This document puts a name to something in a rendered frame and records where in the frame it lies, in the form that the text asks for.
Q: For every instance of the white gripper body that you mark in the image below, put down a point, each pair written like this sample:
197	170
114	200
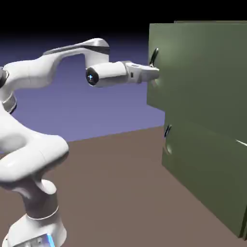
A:
148	74

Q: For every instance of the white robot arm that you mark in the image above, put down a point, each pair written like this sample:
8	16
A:
34	154

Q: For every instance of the large green cabinet door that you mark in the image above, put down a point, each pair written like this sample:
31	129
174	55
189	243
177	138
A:
196	73

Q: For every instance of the green cabinet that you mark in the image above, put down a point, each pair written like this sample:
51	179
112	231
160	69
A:
202	154

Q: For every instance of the small green cabinet door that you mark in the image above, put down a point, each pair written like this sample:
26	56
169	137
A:
202	173

